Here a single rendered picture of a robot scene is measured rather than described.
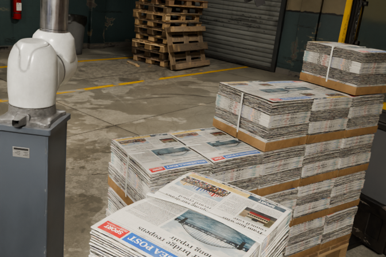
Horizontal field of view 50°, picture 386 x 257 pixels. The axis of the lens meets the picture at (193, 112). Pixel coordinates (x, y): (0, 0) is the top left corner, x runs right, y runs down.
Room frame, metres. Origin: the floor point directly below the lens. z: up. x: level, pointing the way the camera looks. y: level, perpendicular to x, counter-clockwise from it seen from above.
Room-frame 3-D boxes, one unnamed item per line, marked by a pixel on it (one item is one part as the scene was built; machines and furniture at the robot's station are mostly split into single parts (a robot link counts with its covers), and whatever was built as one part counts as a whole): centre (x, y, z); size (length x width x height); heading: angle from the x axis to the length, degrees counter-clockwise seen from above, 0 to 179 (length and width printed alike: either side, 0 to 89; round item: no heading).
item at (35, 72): (1.40, 0.56, 1.17); 0.18 x 0.16 x 0.22; 0
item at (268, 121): (1.99, -0.33, 0.95); 0.38 x 0.29 x 0.23; 38
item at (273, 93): (1.99, -0.34, 1.07); 0.37 x 0.29 x 0.01; 38
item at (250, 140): (1.99, -0.33, 0.86); 0.38 x 0.29 x 0.04; 38
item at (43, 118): (1.37, 0.56, 1.03); 0.22 x 0.18 x 0.06; 179
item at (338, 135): (2.16, -0.58, 0.86); 0.38 x 0.29 x 0.04; 35
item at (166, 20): (8.67, 0.67, 0.65); 1.33 x 0.94 x 1.30; 148
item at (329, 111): (2.16, -0.58, 0.95); 0.38 x 0.29 x 0.23; 35
